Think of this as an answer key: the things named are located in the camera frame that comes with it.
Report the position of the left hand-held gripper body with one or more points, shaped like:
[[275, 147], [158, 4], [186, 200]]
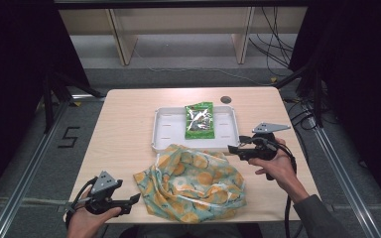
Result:
[[104, 190]]

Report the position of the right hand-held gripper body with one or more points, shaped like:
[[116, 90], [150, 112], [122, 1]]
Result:
[[264, 145]]

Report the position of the green snack packet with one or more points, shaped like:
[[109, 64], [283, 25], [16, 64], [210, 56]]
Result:
[[199, 120]]

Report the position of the yellow and teal patterned bag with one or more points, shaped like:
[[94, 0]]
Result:
[[191, 185]]

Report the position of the white plastic tray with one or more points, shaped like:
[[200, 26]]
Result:
[[172, 129]]

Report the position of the person's right hand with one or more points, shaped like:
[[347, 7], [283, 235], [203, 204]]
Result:
[[281, 172]]

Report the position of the person's left hand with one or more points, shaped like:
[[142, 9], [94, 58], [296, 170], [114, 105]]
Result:
[[86, 223]]

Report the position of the black metal stand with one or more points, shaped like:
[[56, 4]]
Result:
[[54, 95], [312, 86]]

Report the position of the black curtain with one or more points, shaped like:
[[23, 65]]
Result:
[[360, 82], [13, 82]]

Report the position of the light wooden bench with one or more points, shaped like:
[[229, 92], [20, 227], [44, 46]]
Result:
[[185, 20]]

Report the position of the aluminium floor rail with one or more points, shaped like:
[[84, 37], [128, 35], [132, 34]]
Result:
[[344, 178], [29, 172]]

